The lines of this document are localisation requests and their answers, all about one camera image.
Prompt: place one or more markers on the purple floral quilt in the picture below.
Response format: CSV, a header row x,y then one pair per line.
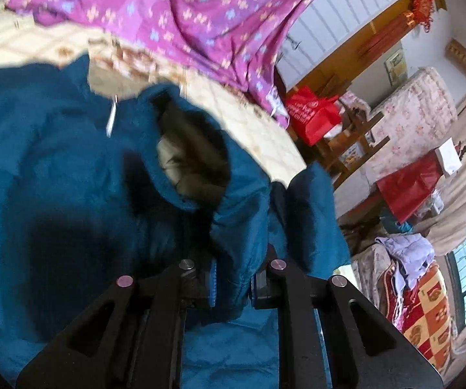
x,y
196,16

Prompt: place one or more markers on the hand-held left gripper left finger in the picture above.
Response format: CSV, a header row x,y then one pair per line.
x,y
213,291

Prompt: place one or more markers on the cream floral bed sheet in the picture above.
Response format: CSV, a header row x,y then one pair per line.
x,y
245,119

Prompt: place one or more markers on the wall picture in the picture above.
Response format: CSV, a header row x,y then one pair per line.
x,y
395,67

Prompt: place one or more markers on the beige curtain cloth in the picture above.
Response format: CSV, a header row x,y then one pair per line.
x,y
464,202

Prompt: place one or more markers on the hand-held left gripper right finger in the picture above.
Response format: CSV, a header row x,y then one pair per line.
x,y
254,289

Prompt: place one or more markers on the pink floral mattress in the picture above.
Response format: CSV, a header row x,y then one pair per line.
x,y
415,113

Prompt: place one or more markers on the red paper bag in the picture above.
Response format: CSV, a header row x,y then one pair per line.
x,y
407,186

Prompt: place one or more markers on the red shopping bag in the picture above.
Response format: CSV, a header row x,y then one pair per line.
x,y
312,113

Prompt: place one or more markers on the lilac clothes pile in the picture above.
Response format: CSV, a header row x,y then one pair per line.
x,y
409,251

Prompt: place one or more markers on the wooden chair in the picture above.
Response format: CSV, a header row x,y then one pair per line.
x,y
354,129

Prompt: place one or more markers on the red knot decoration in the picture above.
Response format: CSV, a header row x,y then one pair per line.
x,y
421,2

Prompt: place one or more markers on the teal blue padded jacket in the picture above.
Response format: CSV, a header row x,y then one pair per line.
x,y
54,170

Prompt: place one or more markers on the white box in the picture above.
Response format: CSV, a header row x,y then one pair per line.
x,y
448,157

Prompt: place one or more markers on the orange red checkered blanket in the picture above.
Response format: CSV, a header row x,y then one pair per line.
x,y
431,316

